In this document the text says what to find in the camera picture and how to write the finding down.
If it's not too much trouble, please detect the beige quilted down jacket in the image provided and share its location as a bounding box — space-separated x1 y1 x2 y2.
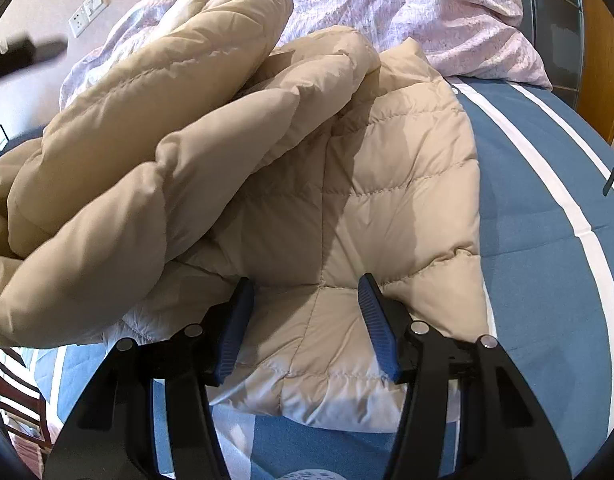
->
0 0 487 432

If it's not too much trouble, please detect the blue white striped bedsheet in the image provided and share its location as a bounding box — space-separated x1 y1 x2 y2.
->
23 78 614 479

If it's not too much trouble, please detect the wooden headboard with dark panel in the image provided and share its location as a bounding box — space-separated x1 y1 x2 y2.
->
520 0 614 144

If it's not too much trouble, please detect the lilac floral duvet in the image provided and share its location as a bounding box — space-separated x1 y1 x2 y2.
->
59 0 552 108

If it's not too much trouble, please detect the white wall socket plate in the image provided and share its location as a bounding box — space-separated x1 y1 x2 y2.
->
68 0 109 38

